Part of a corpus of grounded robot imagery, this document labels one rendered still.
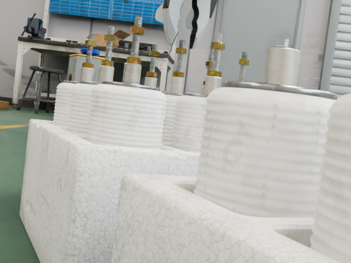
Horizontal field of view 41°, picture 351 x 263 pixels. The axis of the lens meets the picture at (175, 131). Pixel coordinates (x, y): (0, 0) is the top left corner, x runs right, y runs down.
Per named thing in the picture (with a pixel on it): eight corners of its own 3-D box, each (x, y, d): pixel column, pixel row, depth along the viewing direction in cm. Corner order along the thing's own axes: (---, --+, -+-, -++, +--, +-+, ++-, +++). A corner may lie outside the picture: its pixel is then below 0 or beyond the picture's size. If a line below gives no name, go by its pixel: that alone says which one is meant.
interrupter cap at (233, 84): (266, 93, 27) (267, 81, 27) (201, 90, 34) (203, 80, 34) (362, 107, 30) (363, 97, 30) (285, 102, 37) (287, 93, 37)
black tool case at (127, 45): (119, 52, 538) (120, 43, 537) (156, 57, 540) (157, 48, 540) (117, 49, 504) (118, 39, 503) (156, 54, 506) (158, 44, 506)
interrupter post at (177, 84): (184, 98, 75) (186, 78, 75) (169, 96, 75) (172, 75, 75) (181, 98, 77) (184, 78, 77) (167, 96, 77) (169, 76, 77)
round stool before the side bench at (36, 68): (27, 110, 506) (32, 67, 504) (73, 116, 502) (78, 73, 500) (7, 110, 456) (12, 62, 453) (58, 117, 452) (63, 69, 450)
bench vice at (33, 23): (33, 41, 519) (35, 19, 518) (48, 43, 518) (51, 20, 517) (18, 35, 478) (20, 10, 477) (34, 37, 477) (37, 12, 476)
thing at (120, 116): (76, 214, 65) (91, 83, 64) (145, 219, 67) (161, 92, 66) (75, 235, 56) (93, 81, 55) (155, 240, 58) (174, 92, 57)
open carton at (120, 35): (97, 51, 555) (99, 32, 554) (128, 54, 543) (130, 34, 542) (84, 47, 526) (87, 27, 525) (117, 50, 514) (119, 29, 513)
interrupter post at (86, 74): (95, 88, 82) (97, 69, 82) (83, 86, 80) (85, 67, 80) (88, 87, 84) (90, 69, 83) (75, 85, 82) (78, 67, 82)
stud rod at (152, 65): (149, 85, 87) (154, 44, 87) (153, 85, 87) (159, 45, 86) (146, 85, 87) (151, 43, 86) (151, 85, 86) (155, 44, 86)
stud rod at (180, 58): (179, 87, 75) (185, 39, 75) (173, 86, 76) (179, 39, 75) (180, 87, 76) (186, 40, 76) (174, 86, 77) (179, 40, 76)
